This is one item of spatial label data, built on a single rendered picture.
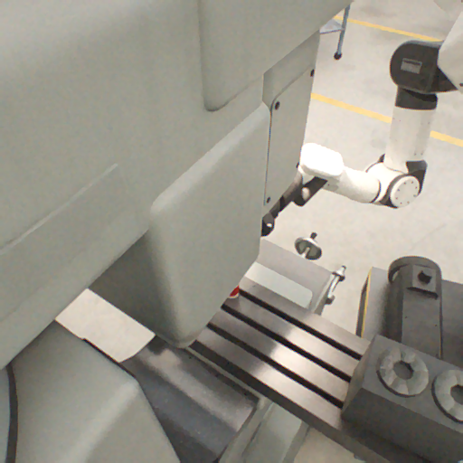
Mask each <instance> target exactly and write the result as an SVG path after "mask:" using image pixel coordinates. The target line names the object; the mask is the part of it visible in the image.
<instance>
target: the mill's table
mask: <svg viewBox="0 0 463 463"><path fill-rule="evenodd" d="M369 344H370V343H369V342H367V341H365V340H363V339H362V338H361V337H359V336H357V335H354V334H352V333H351V332H349V331H347V330H345V329H343V328H342V327H341V326H339V325H337V324H335V323H333V322H331V321H329V320H327V319H325V318H324V317H321V316H319V315H317V314H315V313H313V312H312V311H310V310H308V309H306V308H304V307H302V306H300V305H298V304H296V303H294V301H292V300H290V299H288V298H286V297H284V296H282V295H280V294H278V293H276V292H274V291H273V290H271V289H269V288H266V287H264V286H262V285H261V284H259V283H257V282H255V280H253V279H250V278H248V277H247V276H244V277H243V278H241V280H240V282H239V295H238V296H237V297H236V298H227V299H226V300H225V302H223V303H222V305H221V306H220V308H219V309H218V310H217V312H216V313H215V314H214V316H213V317H212V318H211V320H210V321H209V322H208V325H207V326H206V327H205V328H204V329H203V330H202V332H201V333H200V334H199V335H198V336H197V337H196V338H195V340H194V341H193V342H192V343H191V344H190V345H188V347H189V348H191V349H192V350H194V351H195V352H196V353H197V354H199V355H201V356H203V357H205V358H207V359H208V360H210V361H211V362H213V363H214V364H216V365H218V366H219V367H221V368H222V369H224V371H225V372H227V373H229V374H230V375H232V376H234V377H235V378H237V379H238V380H240V381H241V382H243V383H246V384H247V385H249V386H250V387H251V388H252V389H254V390H255V391H257V392H259V393H261V394H262V395H265V396H266V397H268V399H269V400H271V401H272V402H274V403H276V404H277V405H278V406H279V407H281V408H282V409H284V410H285V411H289V412H290V413H292V414H293V415H295V416H296V417H298V418H299V419H301V420H302V421H304V422H305V423H306V424H308V425H309V426H312V427H313V428H315V429H317V430H319V431H320V432H322V433H323V434H325V435H326V436H328V438H329V439H331V440H332V441H333V442H335V443H337V444H339V445H340V446H342V447H343V448H345V449H347V450H349V451H350V452H352V453H353V454H355V455H356V456H357V457H358V458H360V459H362V460H363V461H366V462H367V463H432V462H430V461H428V460H427V459H425V458H422V457H420V456H418V454H415V453H413V452H411V451H409V450H407V449H405V448H403V447H401V446H399V445H397V444H395V443H393V442H391V441H389V440H387V439H384V438H382V437H380V436H378V435H376V434H374V433H372V432H370V431H368V430H365V429H363V428H361V427H358V426H356V425H354V424H353V423H351V422H349V421H347V420H344V419H342V418H341V417H340V415H341V411H342V409H343V405H344V401H345V396H346V393H347V390H348V387H349V383H350V381H351V378H352V377H353V373H354V369H355V367H356V366H357V365H358V363H359V361H360V360H361V358H362V357H363V354H364V352H365V350H366V348H367V347H368V345H369Z"/></svg>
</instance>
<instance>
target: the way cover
mask: <svg viewBox="0 0 463 463"><path fill-rule="evenodd" d="M160 340H161V341H160ZM152 341H153V342H152ZM152 343H153V344H152ZM149 346H150V347H149ZM169 347H170V350H169ZM163 351H164V352H163ZM171 351H172V352H171ZM141 354H142V355H141ZM161 356H162V357H161ZM191 357H192V358H191ZM161 359H162V360H161ZM130 360H131V362H130ZM172 361H173V362H172ZM119 363H120V364H122V365H123V366H124V367H126V368H127V369H128V370H129V371H130V372H132V373H133V374H136V375H137V377H138V379H139V381H140V383H141V385H142V387H144V388H143V389H144V391H145V393H146V396H147V398H148V399H149V401H150V403H151V405H153V404H154V405H153V406H152V408H153V410H156V415H157V417H158V419H159V420H160V422H161V424H162V426H163V428H164V430H165V431H166V435H167V437H168V439H169V441H170V443H171V445H172V447H174V449H175V451H176V454H177V456H178V457H179V459H180V461H181V463H211V462H213V461H214V460H215V459H216V458H217V457H218V456H219V455H221V454H222V452H223V451H224V450H225V449H226V447H227V446H228V445H229V444H230V442H231V441H232V440H233V438H234V437H235V436H236V435H237V433H238V432H239V431H240V428H241V426H242V424H244V423H245V421H246V420H247V419H248V418H249V416H250V414H251V412H252V411H253V409H254V408H255V406H256V404H257V403H258V401H259V400H260V399H258V397H257V396H255V395H254V394H252V393H251V392H249V391H247V390H246V389H244V388H242V387H240V386H239V385H238V384H237V383H235V382H233V381H232V380H230V379H229V378H227V377H226V376H224V375H223V374H220V373H218V372H216V371H215V369H213V368H212V367H211V366H210V365H208V364H206V363H205V362H202V361H201V360H199V359H198V358H196V357H195V356H193V355H192V354H190V353H188V352H187V351H185V350H184V349H182V348H178V347H176V346H174V345H171V344H169V343H168V342H166V340H164V339H162V338H160V337H159V336H157V335H155V336H154V337H153V338H152V339H150V340H149V341H148V342H147V343H146V344H145V345H144V346H143V347H142V348H141V349H140V350H139V351H137V352H136V353H135V354H134V355H133V356H131V357H130V358H128V359H126V360H124V361H122V362H119ZM136 363H138V364H136ZM176 364H177V365H176ZM178 366H179V367H178ZM186 367H187V368H186ZM145 368H146V369H145ZM200 369H201V370H200ZM196 371H197V373H196ZM158 374H159V375H158ZM206 375H207V376H206ZM208 375H209V376H208ZM187 376H188V377H187ZM196 377H197V378H196ZM146 378H147V379H146ZM195 379H196V380H195ZM217 380H219V381H217ZM142 383H143V384H142ZM171 385H172V386H171ZM229 385H230V386H229ZM167 387H170V388H167ZM175 387H176V388H175ZM223 387H224V388H223ZM181 389H183V390H181ZM200 389H202V390H200ZM233 389H235V390H233ZM151 391H152V392H151ZM204 391H205V393H204ZM245 391H246V392H245ZM216 393H217V394H216ZM188 394H189V396H188ZM209 394H211V395H209ZM191 395H192V396H191ZM172 396H173V397H172ZM183 396H184V397H183ZM226 396H227V397H226ZM235 396H236V398H235ZM156 397H157V398H156ZM218 397H219V399H218ZM166 399H167V400H166ZM244 399H245V400H244ZM242 400H244V401H242ZM226 402H227V403H226ZM250 402H251V403H250ZM206 404H207V405H206ZM157 405H158V408H156V407H157ZM191 406H192V407H191ZM194 406H195V407H194ZM210 406H211V408H210ZM223 406H224V407H223ZM186 407H187V408H186ZM245 407H246V408H245ZM225 408H226V409H225ZM237 410H238V411H237ZM160 413H162V414H160ZM196 413H197V414H196ZM224 413H225V414H224ZM237 413H238V414H237ZM198 414H200V415H201V416H200V415H198ZM208 415H209V416H210V417H209V416H208ZM159 416H160V417H159ZM229 416H230V417H229ZM161 418H162V419H161ZM197 421H199V423H197ZM171 422H172V423H171ZM209 424H210V425H209ZM216 425H219V426H216ZM176 426H177V427H176ZM220 427H222V428H220ZM198 431H200V433H201V434H199V433H198ZM181 432H182V433H181ZM190 432H192V433H190ZM214 433H215V435H214ZM222 434H223V435H222ZM191 435H192V437H191ZM224 435H225V436H226V437H225V436H224ZM222 436H223V437H222ZM216 439H217V440H216ZM190 441H191V442H190ZM182 442H183V443H182ZM214 442H215V443H214ZM217 442H219V443H217ZM186 445H187V446H186ZM208 445H209V446H208ZM204 446H205V447H204ZM180 447H181V448H180ZM191 447H192V448H191ZM190 448H191V449H190ZM204 454H205V455H204ZM180 457H181V458H180ZM195 457H196V458H195Z"/></svg>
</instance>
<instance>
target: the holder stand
mask: <svg viewBox="0 0 463 463"><path fill-rule="evenodd" d="M340 417H341V418H342V419H344V420H347V421H349V422H351V423H353V424H354V425H356V426H358V427H361V428H363V429H365V430H368V431H370V432H372V433H374V434H376V435H378V436H380V437H382V438H384V439H387V440H389V441H391V442H393V443H395V444H397V445H399V446H401V447H403V448H405V449H407V450H409V451H411V452H413V453H415V454H418V456H420V457H422V458H425V459H427V460H428V461H430V462H432V463H459V462H460V461H462V459H463V369H462V368H459V367H457V366H455V365H453V364H449V363H447V362H444V361H442V360H440V359H438V358H436V357H433V356H431V355H428V354H424V353H422V352H420V351H417V350H415V349H413V348H410V347H408V346H406V345H403V344H400V343H398V342H394V341H393V340H391V339H388V338H386V337H383V336H381V335H376V336H375V337H374V339H373V341H372V342H371V343H370V344H369V345H368V347H367V348H366V350H365V352H364V354H363V357H362V358H361V360H360V361H359V363H358V365H357V366H356V367H355V369H354V373H353V377H352V378H351V381H350V383H349V387H348V390H347V393H346V396H345V401H344V405H343V409H342V411H341V415H340Z"/></svg>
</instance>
